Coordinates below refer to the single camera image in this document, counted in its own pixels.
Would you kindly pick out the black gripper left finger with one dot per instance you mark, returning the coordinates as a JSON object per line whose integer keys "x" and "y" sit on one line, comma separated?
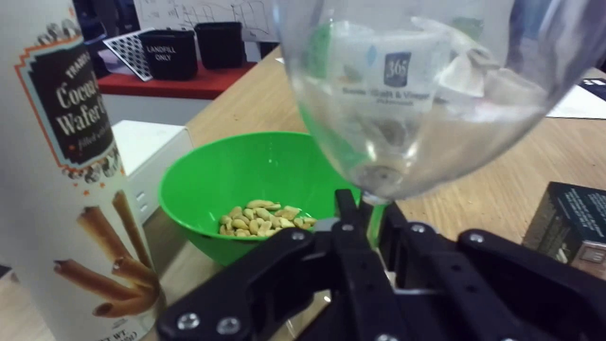
{"x": 265, "y": 291}

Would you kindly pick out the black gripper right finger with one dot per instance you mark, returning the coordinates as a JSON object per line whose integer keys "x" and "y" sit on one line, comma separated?
{"x": 493, "y": 285}

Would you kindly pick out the cashew nuts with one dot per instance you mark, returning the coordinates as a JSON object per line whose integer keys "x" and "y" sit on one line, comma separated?
{"x": 265, "y": 219}

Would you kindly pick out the clear wine glass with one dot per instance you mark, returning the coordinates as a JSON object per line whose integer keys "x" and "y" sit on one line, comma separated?
{"x": 353, "y": 145}

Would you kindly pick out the green plastic bowl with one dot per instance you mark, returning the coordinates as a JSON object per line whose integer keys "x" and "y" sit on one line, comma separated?
{"x": 239, "y": 172}

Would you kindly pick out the small dark box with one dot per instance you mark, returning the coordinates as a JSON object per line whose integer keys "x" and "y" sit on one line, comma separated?
{"x": 568, "y": 221}

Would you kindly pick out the white power box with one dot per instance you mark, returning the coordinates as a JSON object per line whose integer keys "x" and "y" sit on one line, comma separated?
{"x": 148, "y": 155}

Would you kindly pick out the printed white paper sheet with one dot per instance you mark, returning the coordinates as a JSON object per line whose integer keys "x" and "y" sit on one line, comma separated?
{"x": 580, "y": 107}

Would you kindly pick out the white cabinet with red top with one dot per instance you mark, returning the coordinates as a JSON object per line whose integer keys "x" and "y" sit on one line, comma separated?
{"x": 163, "y": 92}

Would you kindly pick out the white wafer roll canister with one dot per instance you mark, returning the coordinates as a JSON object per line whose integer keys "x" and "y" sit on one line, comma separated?
{"x": 57, "y": 191}

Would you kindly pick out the plain black bin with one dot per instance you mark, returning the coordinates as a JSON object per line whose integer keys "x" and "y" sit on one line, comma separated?
{"x": 220, "y": 45}

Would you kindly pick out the black landfill bin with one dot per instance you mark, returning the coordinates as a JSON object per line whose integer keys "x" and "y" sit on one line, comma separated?
{"x": 169, "y": 54}

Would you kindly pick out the white grid tray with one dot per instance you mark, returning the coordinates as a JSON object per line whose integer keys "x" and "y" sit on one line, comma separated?
{"x": 125, "y": 54}

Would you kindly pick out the whiteboard with black writing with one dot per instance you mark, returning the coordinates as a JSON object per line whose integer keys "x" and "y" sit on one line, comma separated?
{"x": 201, "y": 16}

